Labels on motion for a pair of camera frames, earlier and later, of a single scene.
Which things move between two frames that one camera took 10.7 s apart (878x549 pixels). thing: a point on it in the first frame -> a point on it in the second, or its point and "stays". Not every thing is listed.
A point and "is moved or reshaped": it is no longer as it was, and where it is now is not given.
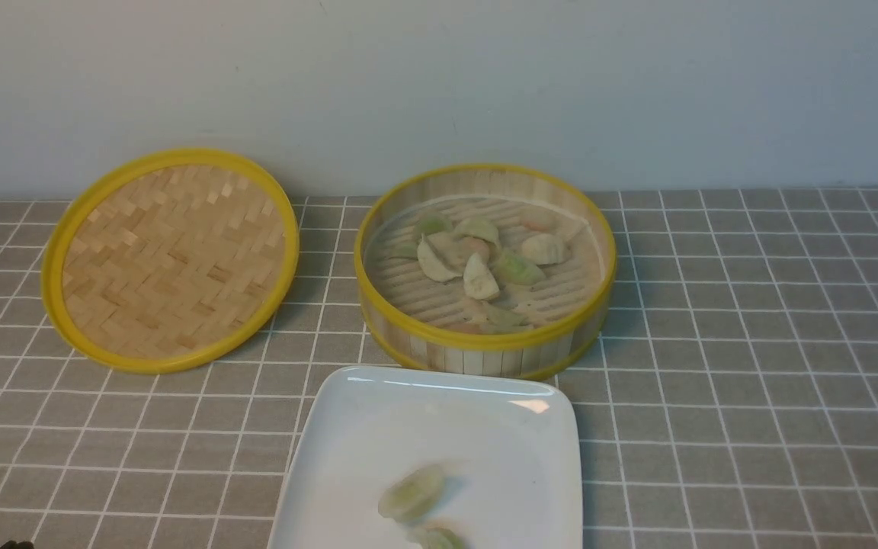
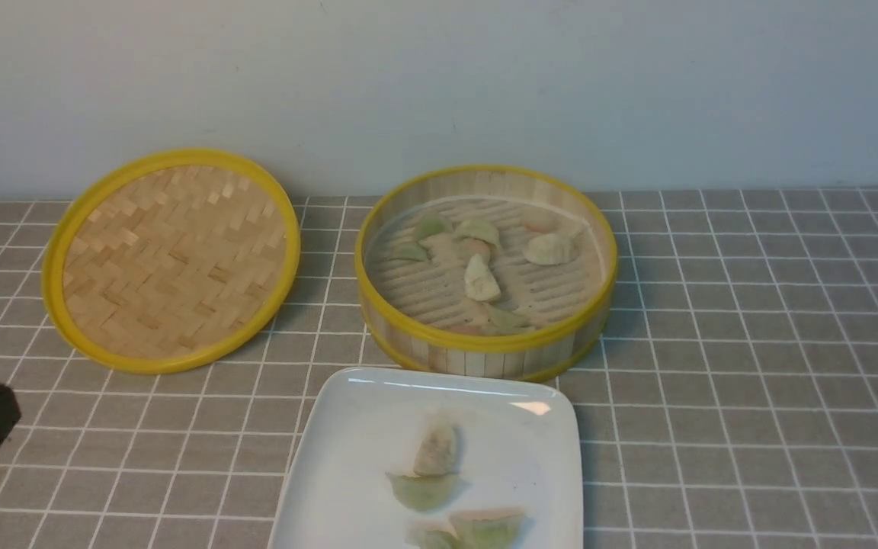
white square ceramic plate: x=507 y=446 stays
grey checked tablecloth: x=762 y=384 stays
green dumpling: x=479 y=228 stays
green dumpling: x=406 y=249 stays
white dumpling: x=479 y=282 stays
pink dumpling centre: x=463 y=248 stays
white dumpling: x=433 y=264 -> x=436 y=454
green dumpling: x=412 y=495 is moved or reshaped
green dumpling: x=511 y=266 -> x=491 y=528
